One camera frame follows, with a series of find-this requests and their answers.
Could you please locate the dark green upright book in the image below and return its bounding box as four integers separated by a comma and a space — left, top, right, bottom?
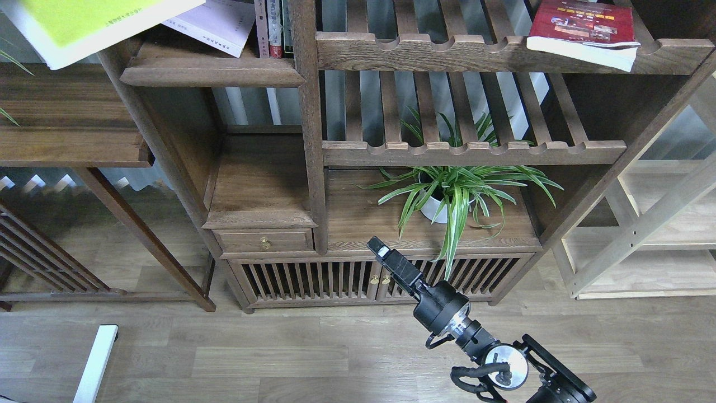
280, 0, 294, 59

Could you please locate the red white upright book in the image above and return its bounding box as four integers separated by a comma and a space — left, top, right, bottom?
266, 0, 284, 59

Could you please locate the yellow cover book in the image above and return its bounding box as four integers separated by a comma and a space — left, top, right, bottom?
1, 1, 204, 71

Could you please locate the red cover book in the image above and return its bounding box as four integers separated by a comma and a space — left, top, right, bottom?
526, 1, 641, 72

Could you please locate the white lavender book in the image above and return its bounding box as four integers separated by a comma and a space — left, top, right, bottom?
163, 1, 256, 57

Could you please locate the brass drawer knob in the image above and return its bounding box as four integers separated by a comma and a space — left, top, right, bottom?
260, 237, 272, 250

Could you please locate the green spider plant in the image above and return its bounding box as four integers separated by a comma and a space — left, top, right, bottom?
352, 105, 564, 288

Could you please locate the light wooden shelf unit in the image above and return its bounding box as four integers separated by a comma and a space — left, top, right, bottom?
553, 76, 715, 300

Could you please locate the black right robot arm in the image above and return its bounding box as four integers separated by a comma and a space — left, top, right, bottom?
368, 237, 596, 402

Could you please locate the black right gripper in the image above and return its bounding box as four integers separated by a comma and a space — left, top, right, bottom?
366, 236, 470, 338

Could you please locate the dark slatted wooden rack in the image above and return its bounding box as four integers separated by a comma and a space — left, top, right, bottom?
1, 203, 133, 311

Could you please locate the dark wooden bookshelf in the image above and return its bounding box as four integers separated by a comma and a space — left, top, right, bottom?
98, 1, 714, 313

